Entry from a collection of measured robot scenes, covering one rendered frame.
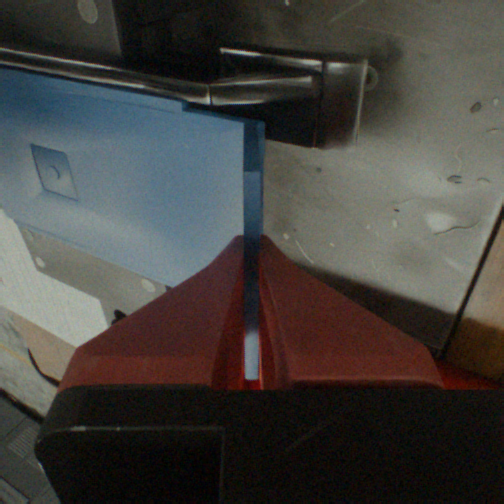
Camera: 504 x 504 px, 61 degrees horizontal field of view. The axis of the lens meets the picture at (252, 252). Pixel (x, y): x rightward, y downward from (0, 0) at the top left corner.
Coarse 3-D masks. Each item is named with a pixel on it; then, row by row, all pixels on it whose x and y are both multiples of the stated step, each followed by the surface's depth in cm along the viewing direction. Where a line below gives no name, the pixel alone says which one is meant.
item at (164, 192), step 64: (0, 128) 17; (64, 128) 15; (128, 128) 14; (192, 128) 12; (256, 128) 11; (0, 192) 20; (128, 192) 15; (192, 192) 14; (256, 192) 9; (128, 256) 18; (192, 256) 16; (256, 256) 10; (256, 320) 12
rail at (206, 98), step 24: (0, 48) 15; (24, 48) 15; (48, 72) 14; (72, 72) 14; (96, 72) 13; (120, 72) 13; (144, 72) 12; (168, 72) 12; (168, 96) 12; (192, 96) 12
